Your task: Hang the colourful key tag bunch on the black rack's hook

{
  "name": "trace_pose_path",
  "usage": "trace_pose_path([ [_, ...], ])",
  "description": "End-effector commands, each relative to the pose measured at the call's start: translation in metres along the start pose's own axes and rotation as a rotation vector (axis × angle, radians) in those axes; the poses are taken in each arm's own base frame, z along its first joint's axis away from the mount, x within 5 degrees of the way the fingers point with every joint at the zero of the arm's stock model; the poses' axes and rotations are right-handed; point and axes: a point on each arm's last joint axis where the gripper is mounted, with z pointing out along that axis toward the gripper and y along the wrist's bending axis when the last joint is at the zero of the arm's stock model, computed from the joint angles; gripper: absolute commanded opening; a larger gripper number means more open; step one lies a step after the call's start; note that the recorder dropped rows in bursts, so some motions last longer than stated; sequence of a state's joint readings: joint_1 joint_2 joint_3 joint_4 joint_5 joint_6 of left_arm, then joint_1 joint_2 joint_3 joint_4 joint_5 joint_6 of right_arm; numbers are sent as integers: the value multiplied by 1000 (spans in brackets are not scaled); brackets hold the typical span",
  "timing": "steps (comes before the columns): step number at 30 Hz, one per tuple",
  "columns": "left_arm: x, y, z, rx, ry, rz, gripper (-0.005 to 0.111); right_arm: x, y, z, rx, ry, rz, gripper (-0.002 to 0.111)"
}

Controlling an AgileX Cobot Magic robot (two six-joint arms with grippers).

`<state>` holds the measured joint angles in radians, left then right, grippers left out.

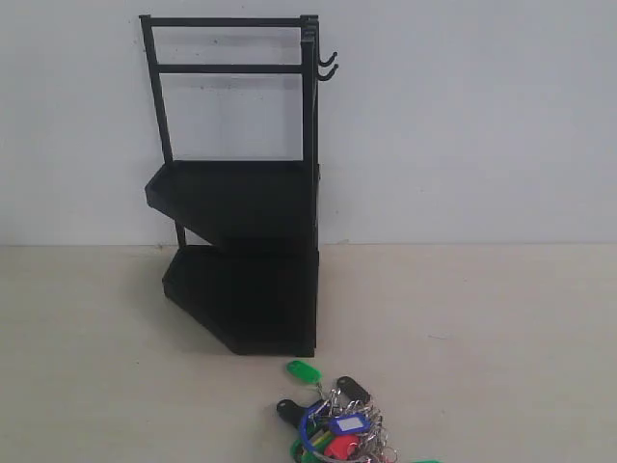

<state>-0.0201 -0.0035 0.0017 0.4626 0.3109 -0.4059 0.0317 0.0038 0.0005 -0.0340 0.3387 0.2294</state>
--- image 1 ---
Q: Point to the black two-tier rack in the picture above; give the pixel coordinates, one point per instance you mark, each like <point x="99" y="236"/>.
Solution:
<point x="247" y="263"/>

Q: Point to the colourful key tag bunch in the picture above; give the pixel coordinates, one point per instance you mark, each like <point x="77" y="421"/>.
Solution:
<point x="342" y="425"/>

